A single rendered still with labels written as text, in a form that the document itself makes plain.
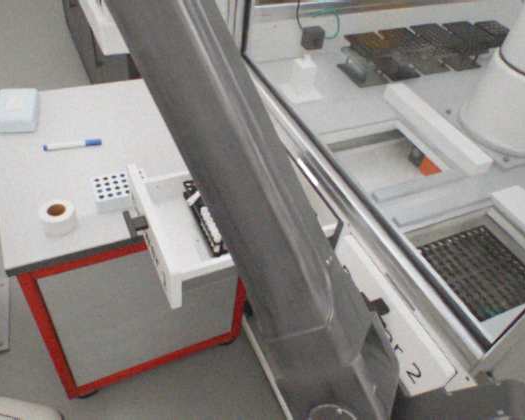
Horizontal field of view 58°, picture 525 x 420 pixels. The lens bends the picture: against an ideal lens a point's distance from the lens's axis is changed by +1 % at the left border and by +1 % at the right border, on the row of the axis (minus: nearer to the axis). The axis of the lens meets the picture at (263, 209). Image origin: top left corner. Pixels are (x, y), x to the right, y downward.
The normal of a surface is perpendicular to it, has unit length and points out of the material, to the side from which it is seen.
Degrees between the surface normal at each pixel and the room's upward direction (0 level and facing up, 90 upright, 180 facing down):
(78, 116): 0
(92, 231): 0
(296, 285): 60
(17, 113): 0
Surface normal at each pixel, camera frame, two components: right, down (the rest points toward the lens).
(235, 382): 0.12, -0.69
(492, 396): -0.49, -0.87
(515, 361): -0.90, 0.23
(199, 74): -0.35, 0.26
